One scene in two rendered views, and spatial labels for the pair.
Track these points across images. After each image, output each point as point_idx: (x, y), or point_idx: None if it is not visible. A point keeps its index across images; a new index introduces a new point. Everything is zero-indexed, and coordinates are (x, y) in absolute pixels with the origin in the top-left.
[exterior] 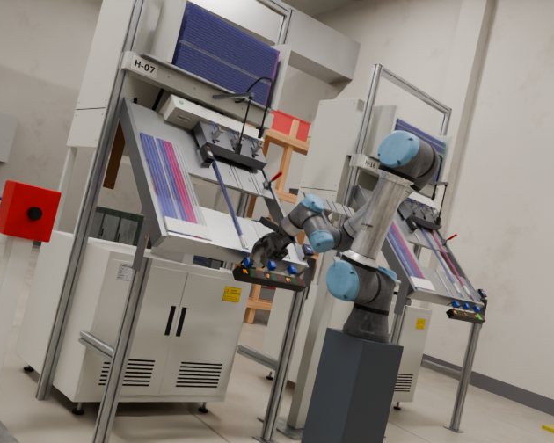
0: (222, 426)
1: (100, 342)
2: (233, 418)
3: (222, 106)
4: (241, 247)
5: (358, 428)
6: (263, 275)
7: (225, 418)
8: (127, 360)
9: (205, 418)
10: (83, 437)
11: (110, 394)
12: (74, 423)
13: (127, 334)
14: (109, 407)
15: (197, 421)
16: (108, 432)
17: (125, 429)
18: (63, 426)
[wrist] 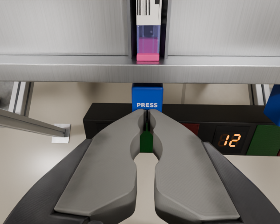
0: (196, 102)
1: (15, 82)
2: (222, 86)
3: None
4: (122, 12)
5: None
6: (206, 141)
7: (213, 85)
8: (21, 128)
9: (191, 84)
10: (65, 110)
11: (32, 132)
12: (72, 85)
13: None
14: (41, 134)
15: (178, 89)
16: (56, 136)
17: (104, 99)
18: (61, 90)
